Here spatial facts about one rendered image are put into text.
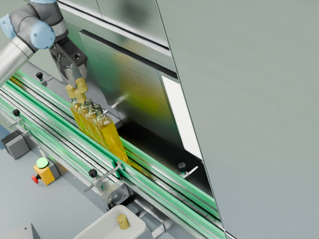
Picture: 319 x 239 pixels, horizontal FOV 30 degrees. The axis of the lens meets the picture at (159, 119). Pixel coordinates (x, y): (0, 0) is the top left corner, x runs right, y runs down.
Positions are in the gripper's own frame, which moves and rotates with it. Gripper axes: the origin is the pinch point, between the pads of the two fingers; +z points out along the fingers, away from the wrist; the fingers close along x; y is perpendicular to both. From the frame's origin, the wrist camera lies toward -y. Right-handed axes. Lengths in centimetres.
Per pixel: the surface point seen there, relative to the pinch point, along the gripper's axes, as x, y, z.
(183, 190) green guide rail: -5, -42, 30
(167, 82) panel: -13.7, -36.0, -6.6
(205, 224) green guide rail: 2, -63, 25
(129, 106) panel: -12.3, -5.4, 16.7
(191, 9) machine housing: 18, -109, -71
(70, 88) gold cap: 1.0, 9.7, 6.6
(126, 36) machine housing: -13.8, -18.5, -17.5
